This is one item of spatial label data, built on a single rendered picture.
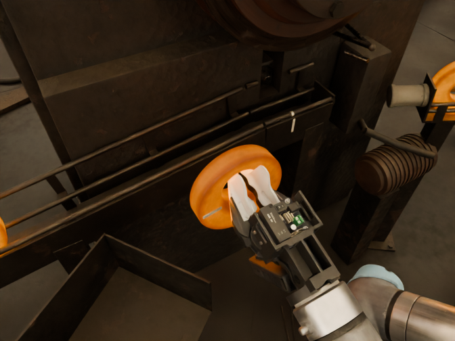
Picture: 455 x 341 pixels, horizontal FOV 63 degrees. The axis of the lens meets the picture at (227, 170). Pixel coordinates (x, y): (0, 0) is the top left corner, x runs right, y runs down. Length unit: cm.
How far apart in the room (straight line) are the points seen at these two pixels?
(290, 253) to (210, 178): 15
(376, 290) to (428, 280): 96
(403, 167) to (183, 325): 72
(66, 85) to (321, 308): 55
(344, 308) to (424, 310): 15
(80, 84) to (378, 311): 61
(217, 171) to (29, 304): 111
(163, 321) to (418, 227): 122
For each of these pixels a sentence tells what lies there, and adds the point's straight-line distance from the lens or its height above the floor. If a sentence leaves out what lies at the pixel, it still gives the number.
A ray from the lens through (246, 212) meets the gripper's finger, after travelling 51.
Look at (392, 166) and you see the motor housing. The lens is 109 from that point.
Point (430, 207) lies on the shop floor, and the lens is 178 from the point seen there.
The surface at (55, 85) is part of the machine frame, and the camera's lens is 74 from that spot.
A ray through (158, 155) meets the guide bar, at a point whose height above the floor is 68.
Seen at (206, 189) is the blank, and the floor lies 85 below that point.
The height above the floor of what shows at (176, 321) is 61.
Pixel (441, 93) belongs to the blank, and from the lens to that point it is 110.
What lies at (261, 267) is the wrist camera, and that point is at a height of 77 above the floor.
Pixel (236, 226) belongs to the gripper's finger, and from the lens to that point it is 51.
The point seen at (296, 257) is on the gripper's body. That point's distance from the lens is 47.
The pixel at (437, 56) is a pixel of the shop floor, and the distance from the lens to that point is 279.
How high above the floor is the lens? 126
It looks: 48 degrees down
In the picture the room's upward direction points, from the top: straight up
